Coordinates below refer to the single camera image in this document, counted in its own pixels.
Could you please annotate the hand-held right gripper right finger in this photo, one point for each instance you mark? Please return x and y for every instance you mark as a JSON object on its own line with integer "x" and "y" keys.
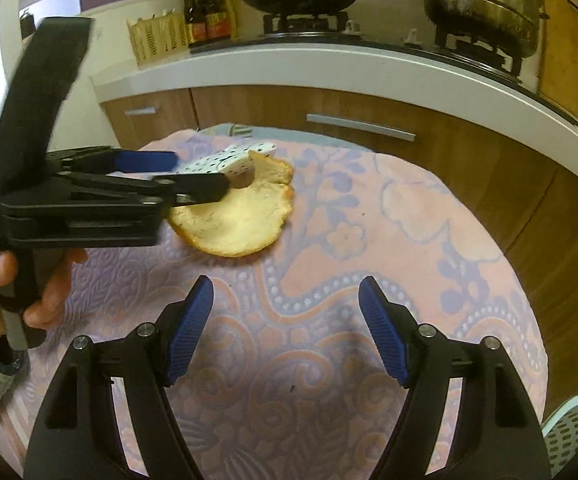
{"x": 384, "y": 335}

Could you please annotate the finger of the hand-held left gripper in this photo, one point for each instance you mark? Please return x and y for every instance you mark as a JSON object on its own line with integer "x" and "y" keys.
{"x": 204, "y": 187}
{"x": 144, "y": 161}

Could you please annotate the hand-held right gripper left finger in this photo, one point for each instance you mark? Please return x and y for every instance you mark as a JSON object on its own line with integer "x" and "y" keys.
{"x": 189, "y": 330}

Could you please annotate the white black-dotted packet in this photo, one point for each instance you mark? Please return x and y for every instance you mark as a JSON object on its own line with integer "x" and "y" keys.
{"x": 239, "y": 157}

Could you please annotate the pomelo peel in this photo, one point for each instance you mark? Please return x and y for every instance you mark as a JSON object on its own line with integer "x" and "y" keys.
{"x": 239, "y": 220}

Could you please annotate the pink patterned blanket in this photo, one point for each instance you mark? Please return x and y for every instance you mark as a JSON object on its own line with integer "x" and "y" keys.
{"x": 319, "y": 285}

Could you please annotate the yellow plastic basket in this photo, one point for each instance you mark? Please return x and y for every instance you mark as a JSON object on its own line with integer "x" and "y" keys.
{"x": 159, "y": 40}

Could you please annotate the small dark sauce bottle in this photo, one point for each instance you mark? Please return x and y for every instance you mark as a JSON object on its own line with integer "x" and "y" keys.
{"x": 195, "y": 20}

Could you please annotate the large dark sauce bottle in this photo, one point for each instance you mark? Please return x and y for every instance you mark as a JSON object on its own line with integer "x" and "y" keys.
{"x": 218, "y": 20}

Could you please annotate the wooden kitchen cabinet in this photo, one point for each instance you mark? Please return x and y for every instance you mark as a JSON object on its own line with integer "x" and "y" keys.
{"x": 469, "y": 170}

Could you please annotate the gas stove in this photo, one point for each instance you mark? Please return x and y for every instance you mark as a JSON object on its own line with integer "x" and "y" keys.
{"x": 314, "y": 22}

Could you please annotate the wooden board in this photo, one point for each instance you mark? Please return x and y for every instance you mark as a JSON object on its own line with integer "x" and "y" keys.
{"x": 569, "y": 60}

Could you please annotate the steel steamer pot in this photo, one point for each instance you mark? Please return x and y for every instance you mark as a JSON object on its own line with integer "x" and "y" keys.
{"x": 484, "y": 5}

